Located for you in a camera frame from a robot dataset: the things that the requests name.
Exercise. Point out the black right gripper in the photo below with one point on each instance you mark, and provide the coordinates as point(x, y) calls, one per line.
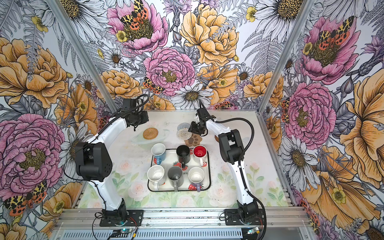
point(193, 128)

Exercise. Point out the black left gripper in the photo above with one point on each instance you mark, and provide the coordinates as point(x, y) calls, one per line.
point(145, 118)

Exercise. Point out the cork paw print coaster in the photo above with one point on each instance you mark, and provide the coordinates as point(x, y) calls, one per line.
point(194, 141)

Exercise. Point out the woven rattan round coaster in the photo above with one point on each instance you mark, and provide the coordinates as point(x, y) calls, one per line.
point(150, 133)

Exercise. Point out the grey woven round coaster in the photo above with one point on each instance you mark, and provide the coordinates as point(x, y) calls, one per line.
point(183, 126)

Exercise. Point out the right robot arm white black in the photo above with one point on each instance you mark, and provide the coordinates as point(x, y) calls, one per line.
point(232, 152)

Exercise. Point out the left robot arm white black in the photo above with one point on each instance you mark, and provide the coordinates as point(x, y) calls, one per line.
point(94, 163)

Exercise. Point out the white mug red inside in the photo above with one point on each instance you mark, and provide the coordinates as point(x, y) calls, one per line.
point(201, 155)

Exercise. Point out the black mug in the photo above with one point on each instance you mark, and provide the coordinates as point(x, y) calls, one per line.
point(184, 155)

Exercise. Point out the blue mug white inside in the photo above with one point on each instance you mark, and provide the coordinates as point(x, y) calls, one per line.
point(159, 153)

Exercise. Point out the white strawberry tray black rim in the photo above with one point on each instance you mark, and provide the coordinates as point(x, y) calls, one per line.
point(172, 160)

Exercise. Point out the grey mug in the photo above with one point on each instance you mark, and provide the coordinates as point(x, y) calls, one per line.
point(175, 175)

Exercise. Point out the green circuit board left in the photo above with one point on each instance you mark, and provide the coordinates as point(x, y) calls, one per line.
point(124, 231)

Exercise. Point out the green circuit board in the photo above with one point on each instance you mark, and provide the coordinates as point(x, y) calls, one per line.
point(124, 231)
point(254, 230)

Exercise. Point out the green circuit board right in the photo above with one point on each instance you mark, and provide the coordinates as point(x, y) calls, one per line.
point(254, 230)

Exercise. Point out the white mug purple handle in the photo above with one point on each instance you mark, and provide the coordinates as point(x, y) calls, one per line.
point(196, 176)

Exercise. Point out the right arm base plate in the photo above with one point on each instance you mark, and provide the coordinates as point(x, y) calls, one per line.
point(232, 218)

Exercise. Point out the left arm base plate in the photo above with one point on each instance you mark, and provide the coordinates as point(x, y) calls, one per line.
point(131, 218)

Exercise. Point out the aluminium frame rail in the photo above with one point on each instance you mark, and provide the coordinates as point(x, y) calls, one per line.
point(184, 218)

